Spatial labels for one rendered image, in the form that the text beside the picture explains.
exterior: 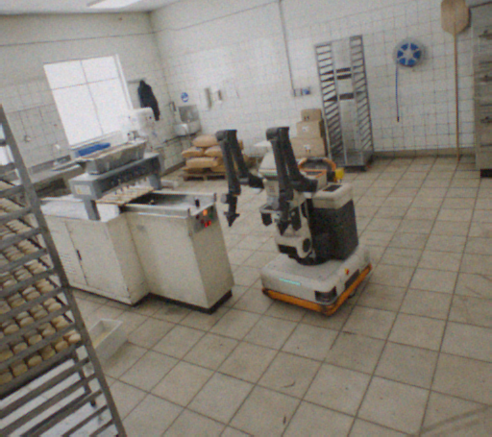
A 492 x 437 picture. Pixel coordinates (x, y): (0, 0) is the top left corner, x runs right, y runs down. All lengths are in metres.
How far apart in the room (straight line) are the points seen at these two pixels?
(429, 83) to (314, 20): 1.88
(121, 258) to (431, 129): 4.57
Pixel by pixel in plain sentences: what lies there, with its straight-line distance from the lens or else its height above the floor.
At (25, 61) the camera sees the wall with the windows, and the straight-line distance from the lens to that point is 6.73.
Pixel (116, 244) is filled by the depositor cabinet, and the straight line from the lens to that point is 3.40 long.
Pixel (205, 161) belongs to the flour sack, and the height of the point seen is 0.35.
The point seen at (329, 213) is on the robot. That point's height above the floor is 0.66.
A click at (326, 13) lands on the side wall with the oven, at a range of 6.51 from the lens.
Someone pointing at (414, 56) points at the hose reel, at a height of 1.41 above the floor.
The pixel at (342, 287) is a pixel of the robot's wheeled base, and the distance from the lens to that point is 3.01.
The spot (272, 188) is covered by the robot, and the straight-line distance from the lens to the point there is 2.79.
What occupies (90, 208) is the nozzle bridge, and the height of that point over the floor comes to 0.94.
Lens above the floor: 1.79
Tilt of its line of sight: 18 degrees down
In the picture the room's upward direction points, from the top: 12 degrees counter-clockwise
